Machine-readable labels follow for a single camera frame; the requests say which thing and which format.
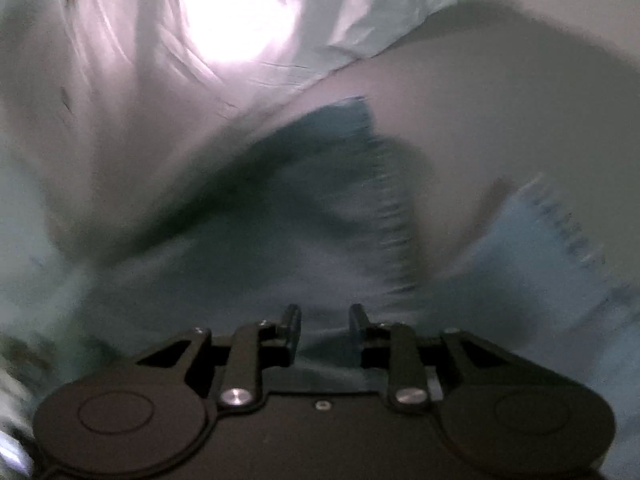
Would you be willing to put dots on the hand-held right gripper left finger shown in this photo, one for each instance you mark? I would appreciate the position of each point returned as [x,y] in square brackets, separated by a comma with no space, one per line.
[295,327]

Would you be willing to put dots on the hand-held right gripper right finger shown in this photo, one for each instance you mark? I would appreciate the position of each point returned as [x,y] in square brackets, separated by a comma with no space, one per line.
[356,327]

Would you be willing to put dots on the white carrot print sheet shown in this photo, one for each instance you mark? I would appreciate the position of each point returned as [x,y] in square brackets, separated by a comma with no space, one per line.
[125,60]

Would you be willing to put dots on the light blue denim jeans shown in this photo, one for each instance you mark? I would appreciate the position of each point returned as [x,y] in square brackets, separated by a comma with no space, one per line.
[300,260]

